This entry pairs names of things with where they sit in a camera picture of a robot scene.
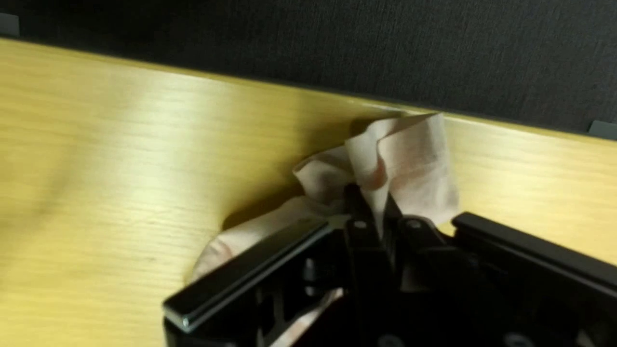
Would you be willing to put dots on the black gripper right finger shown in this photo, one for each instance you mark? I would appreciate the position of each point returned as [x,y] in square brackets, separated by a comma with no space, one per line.
[527,275]

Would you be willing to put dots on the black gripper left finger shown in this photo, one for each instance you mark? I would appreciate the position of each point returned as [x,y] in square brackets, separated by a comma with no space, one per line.
[257,270]

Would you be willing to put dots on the peach t-shirt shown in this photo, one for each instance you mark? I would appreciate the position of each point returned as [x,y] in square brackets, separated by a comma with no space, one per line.
[411,160]

